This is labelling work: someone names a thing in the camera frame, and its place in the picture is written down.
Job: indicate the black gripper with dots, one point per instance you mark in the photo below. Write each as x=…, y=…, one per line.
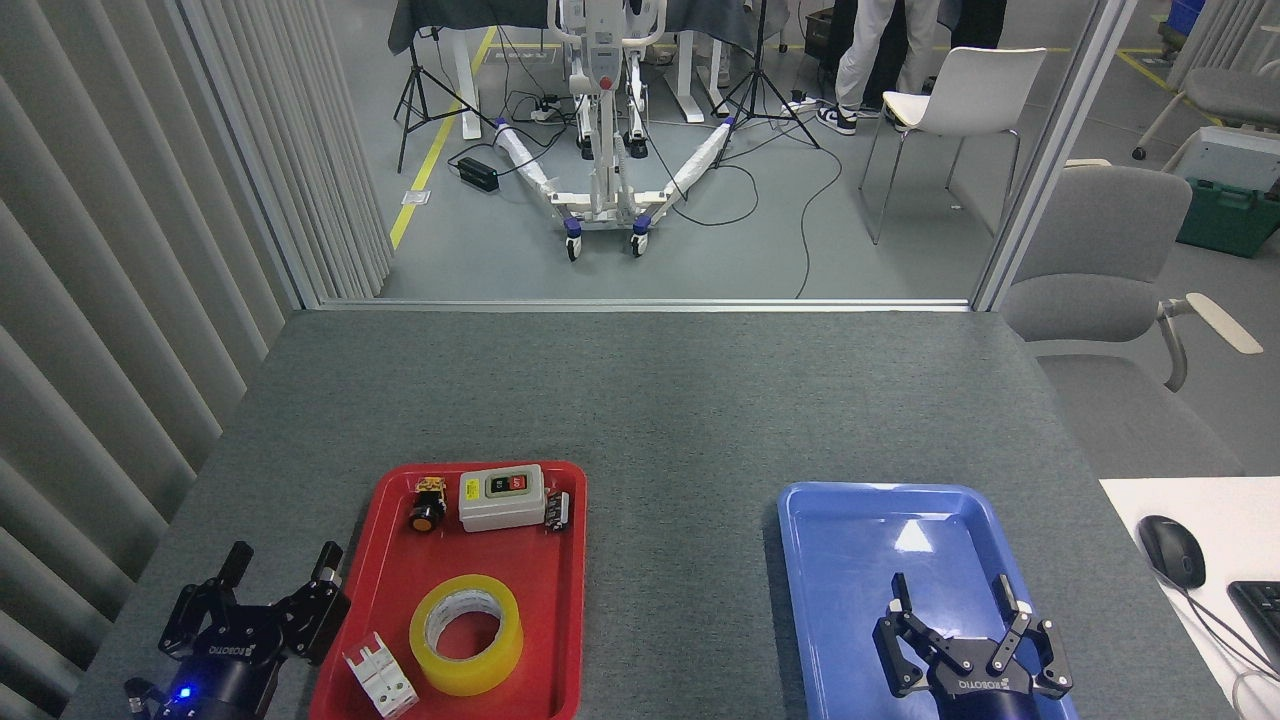
x=985, y=690
x=225, y=680

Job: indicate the yellow tape roll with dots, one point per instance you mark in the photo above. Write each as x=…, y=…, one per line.
x=470, y=677

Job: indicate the white circuit breaker block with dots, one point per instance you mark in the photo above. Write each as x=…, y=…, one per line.
x=385, y=685

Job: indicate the blue plastic tray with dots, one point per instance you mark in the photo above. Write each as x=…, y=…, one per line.
x=850, y=560

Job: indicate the black orange push button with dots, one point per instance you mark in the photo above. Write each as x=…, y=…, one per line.
x=425, y=518

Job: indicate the black computer mouse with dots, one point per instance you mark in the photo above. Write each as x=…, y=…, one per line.
x=1172, y=550

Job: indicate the red plastic tray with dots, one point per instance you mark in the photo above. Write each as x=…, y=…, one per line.
x=545, y=600

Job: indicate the black keyboard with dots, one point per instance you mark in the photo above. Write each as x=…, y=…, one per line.
x=1262, y=620

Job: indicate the grey vertical blinds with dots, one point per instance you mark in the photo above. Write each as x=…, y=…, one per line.
x=100, y=300

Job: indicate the grey office chair with armrest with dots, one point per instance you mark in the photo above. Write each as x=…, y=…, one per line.
x=1100, y=230

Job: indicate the black power adapter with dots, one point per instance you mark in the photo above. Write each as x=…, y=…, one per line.
x=478, y=174

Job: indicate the green plastic bin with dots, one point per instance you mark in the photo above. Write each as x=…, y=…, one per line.
x=1225, y=222

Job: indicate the white stand on wheels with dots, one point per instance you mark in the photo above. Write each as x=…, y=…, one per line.
x=605, y=190

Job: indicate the white box on bin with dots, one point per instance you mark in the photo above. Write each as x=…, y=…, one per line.
x=1235, y=160

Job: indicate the white chair with metal legs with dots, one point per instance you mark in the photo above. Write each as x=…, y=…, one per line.
x=975, y=90

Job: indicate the black tripod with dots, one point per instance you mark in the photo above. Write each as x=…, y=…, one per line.
x=760, y=50
x=414, y=70

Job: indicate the person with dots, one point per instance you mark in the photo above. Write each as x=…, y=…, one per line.
x=860, y=60

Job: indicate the grey chair on casters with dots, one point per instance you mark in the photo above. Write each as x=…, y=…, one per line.
x=1235, y=95

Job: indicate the blue bin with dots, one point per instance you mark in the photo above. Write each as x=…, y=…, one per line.
x=1188, y=15

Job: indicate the grey two-button switch box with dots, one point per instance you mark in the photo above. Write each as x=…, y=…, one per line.
x=500, y=510

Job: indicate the small black switch part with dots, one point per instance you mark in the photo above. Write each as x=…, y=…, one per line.
x=557, y=512

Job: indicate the silver post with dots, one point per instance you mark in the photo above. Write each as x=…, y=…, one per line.
x=1050, y=150

